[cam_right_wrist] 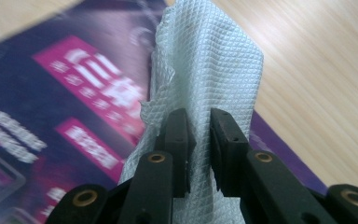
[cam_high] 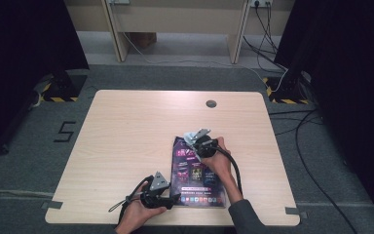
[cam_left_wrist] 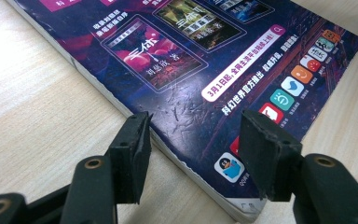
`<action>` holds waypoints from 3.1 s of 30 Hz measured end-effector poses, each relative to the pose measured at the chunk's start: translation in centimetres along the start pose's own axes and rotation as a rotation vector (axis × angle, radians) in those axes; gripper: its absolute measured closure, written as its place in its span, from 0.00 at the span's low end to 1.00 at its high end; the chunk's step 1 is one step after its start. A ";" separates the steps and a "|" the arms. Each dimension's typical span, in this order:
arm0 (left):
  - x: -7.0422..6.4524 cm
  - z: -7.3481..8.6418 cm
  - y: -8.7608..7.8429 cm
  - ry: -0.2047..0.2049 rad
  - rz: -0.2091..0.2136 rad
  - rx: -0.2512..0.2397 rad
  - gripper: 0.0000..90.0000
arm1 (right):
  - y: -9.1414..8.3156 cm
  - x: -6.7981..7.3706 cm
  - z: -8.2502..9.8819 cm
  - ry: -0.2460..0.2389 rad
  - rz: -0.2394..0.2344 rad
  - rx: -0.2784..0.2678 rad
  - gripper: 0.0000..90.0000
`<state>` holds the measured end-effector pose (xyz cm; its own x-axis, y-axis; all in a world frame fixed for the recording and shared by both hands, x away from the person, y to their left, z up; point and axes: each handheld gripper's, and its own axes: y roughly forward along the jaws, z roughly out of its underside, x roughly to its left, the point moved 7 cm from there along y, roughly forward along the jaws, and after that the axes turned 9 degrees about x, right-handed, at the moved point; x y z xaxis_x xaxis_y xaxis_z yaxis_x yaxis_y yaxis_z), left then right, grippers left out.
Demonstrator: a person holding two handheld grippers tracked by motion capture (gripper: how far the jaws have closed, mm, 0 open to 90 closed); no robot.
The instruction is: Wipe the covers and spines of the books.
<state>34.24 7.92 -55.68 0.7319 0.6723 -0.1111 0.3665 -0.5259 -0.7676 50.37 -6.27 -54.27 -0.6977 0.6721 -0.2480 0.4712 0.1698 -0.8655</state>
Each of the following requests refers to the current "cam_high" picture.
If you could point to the brown cardboard box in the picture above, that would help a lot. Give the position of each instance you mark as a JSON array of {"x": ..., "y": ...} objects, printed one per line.
[{"x": 144, "y": 39}]

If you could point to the person's right hand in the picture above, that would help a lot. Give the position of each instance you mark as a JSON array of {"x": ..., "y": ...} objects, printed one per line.
[{"x": 219, "y": 164}]

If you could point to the blue illustrated magazine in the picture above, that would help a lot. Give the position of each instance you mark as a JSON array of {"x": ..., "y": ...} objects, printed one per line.
[{"x": 194, "y": 182}]

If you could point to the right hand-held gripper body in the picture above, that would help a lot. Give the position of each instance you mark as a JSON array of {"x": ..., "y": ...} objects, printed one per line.
[{"x": 207, "y": 147}]

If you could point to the person's left hand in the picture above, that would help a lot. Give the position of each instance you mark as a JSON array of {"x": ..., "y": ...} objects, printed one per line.
[{"x": 134, "y": 216}]

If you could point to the round grey table grommet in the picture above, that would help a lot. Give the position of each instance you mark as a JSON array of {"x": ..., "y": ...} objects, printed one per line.
[{"x": 211, "y": 104}]

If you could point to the black curtain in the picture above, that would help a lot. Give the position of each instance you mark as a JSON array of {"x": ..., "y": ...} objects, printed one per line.
[
  {"x": 350, "y": 65},
  {"x": 19, "y": 48}
]

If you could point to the light blue cloth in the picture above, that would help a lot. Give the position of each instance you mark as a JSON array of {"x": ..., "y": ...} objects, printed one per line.
[{"x": 188, "y": 138}]

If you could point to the white wall socket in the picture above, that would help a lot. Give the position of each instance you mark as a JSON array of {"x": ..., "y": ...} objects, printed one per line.
[
  {"x": 119, "y": 1},
  {"x": 261, "y": 2}
]

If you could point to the black stand base hazard tape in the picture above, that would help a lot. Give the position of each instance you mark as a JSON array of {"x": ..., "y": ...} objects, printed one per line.
[
  {"x": 63, "y": 89},
  {"x": 287, "y": 89}
]

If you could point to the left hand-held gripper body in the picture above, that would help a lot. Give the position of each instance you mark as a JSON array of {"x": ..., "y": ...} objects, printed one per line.
[{"x": 154, "y": 198}]

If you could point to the grey tape piece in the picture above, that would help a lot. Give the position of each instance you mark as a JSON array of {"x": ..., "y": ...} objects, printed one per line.
[
  {"x": 52, "y": 205},
  {"x": 295, "y": 212}
]

